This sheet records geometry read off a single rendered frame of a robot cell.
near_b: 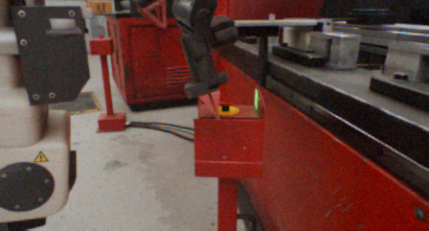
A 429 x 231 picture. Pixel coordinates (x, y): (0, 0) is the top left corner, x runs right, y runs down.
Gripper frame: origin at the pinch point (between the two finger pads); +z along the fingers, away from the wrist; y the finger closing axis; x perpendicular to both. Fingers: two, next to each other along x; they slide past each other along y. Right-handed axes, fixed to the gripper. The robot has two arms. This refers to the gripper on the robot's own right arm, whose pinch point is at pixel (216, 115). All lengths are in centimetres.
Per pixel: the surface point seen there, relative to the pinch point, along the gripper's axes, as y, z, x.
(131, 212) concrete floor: -63, 61, 73
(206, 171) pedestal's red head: -6.2, 11.2, -3.8
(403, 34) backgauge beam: 61, 0, 27
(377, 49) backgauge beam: 59, 5, 37
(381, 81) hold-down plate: 34.2, 0.6, -8.2
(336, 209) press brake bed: 19.8, 26.7, -9.0
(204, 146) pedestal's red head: -4.8, 4.9, -4.0
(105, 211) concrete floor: -77, 57, 74
